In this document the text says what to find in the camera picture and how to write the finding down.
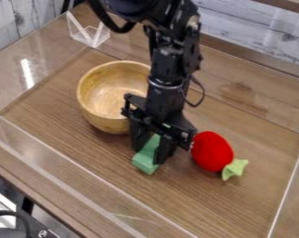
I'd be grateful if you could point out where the clear acrylic corner bracket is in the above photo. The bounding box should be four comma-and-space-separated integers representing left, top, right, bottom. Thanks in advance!
66, 12, 111, 48

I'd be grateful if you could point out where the clear acrylic tray wall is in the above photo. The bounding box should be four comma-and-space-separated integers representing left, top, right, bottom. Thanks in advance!
0, 115, 198, 238

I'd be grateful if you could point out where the green rectangular block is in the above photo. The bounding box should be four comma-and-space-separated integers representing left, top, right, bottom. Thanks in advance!
132, 124, 170, 175

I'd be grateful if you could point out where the black cable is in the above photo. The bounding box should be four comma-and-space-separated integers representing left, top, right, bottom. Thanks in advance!
0, 208, 32, 238

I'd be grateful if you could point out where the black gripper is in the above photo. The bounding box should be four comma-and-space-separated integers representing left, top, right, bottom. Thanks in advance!
122, 79, 198, 165

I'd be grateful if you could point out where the red plush strawberry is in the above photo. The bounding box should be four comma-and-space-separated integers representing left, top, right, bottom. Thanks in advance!
190, 131, 250, 181

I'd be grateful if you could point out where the black table leg bracket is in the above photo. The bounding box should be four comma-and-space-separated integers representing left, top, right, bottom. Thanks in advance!
16, 196, 72, 238

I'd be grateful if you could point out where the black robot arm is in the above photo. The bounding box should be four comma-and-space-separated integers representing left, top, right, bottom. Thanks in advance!
87, 0, 203, 165

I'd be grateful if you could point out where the light wooden bowl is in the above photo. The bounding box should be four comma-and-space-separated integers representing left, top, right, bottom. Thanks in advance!
78, 60, 150, 135

